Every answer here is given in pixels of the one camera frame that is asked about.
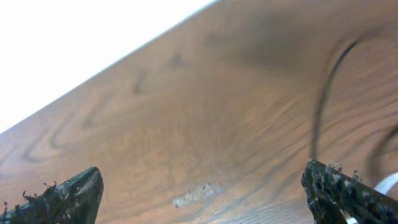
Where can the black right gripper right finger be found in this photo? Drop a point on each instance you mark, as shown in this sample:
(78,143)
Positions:
(332,194)

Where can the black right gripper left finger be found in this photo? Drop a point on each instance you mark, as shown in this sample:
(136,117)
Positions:
(76,200)

